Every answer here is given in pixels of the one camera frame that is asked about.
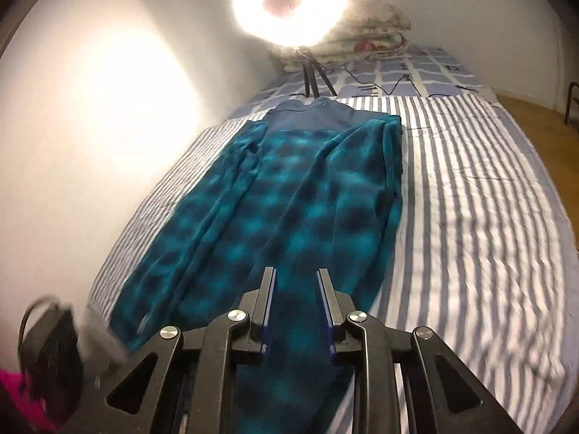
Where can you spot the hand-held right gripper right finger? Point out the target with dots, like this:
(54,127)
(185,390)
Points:
(324,312)

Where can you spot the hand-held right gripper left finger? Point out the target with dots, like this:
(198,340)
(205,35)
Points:
(270,312)

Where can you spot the teal plaid fleece jacket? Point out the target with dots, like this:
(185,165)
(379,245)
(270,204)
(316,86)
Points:
(271,199)

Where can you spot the black clothes rack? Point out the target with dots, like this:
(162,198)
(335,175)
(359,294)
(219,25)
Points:
(572,88)

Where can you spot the blue white striped blanket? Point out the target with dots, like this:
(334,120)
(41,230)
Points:
(475,190)

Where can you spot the blue checked bedsheet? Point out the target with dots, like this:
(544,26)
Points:
(429,72)

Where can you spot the folded floral quilt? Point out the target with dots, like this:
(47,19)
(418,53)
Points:
(375,40)

